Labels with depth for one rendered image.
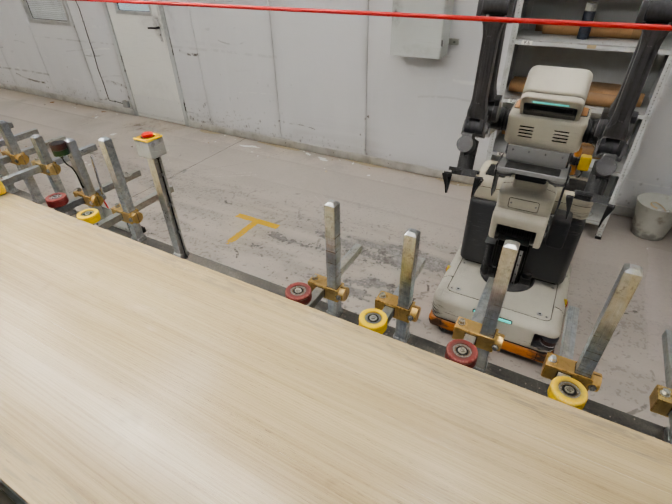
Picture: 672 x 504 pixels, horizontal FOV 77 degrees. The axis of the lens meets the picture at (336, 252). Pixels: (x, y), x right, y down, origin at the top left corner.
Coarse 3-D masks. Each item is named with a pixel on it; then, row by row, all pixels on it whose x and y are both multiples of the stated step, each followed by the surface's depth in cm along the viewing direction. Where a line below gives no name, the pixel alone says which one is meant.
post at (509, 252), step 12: (504, 252) 103; (516, 252) 101; (504, 264) 104; (504, 276) 106; (492, 288) 110; (504, 288) 108; (492, 300) 112; (492, 312) 114; (492, 324) 116; (492, 336) 118; (480, 360) 125
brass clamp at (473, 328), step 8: (456, 328) 122; (464, 328) 121; (472, 328) 121; (480, 328) 121; (456, 336) 124; (480, 336) 119; (488, 336) 119; (496, 336) 119; (504, 336) 119; (480, 344) 121; (488, 344) 119; (496, 344) 118
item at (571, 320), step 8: (568, 312) 130; (576, 312) 130; (568, 320) 127; (576, 320) 127; (568, 328) 125; (576, 328) 125; (568, 336) 122; (568, 344) 120; (560, 352) 120; (568, 352) 118; (568, 376) 111
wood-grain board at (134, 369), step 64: (0, 256) 147; (64, 256) 146; (128, 256) 145; (0, 320) 121; (64, 320) 121; (128, 320) 120; (192, 320) 120; (256, 320) 119; (320, 320) 119; (0, 384) 103; (64, 384) 103; (128, 384) 102; (192, 384) 102; (256, 384) 102; (320, 384) 101; (384, 384) 101; (448, 384) 101; (512, 384) 100; (0, 448) 90; (64, 448) 89; (128, 448) 89; (192, 448) 89; (256, 448) 89; (320, 448) 88; (384, 448) 88; (448, 448) 88; (512, 448) 88; (576, 448) 87; (640, 448) 87
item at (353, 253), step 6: (354, 246) 161; (360, 246) 161; (348, 252) 158; (354, 252) 158; (360, 252) 162; (342, 258) 155; (348, 258) 155; (354, 258) 158; (342, 264) 152; (348, 264) 155; (342, 270) 151; (318, 288) 142; (312, 294) 139; (318, 294) 139; (312, 300) 137; (318, 300) 140; (312, 306) 137
